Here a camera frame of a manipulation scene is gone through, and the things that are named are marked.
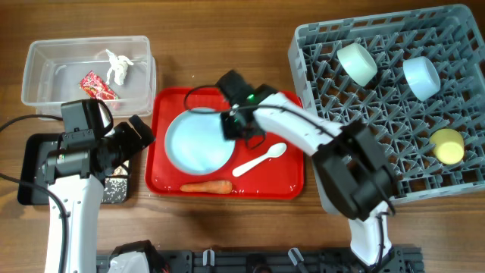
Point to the red plastic tray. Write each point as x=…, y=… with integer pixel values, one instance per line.
x=274, y=178

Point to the light blue plate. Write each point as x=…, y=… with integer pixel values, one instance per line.
x=195, y=144

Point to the light blue bowl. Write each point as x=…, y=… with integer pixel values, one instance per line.
x=422, y=77

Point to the white plastic spoon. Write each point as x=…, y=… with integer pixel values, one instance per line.
x=274, y=151

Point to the black tray bin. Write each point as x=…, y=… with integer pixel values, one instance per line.
x=37, y=148

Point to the red snack wrapper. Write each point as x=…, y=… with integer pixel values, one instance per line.
x=95, y=87

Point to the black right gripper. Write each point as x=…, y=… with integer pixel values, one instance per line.
x=235, y=127

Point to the mint green bowl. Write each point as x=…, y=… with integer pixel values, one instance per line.
x=358, y=63

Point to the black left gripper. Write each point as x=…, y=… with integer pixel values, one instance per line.
x=123, y=137

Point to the clear plastic bin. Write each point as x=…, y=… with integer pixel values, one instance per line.
x=55, y=67

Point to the orange carrot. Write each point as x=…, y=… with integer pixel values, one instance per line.
x=215, y=187

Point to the spilled white rice pile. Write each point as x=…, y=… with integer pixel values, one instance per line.
x=116, y=186

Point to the white tissue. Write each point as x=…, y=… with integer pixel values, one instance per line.
x=119, y=66

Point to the grey dishwasher rack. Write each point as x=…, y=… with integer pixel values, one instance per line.
x=450, y=38

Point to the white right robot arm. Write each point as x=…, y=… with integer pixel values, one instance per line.
x=356, y=177

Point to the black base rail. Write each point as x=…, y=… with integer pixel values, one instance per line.
x=403, y=260

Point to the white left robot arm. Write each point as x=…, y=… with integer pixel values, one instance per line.
x=75, y=174

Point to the yellow plastic cup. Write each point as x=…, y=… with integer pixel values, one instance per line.
x=449, y=146

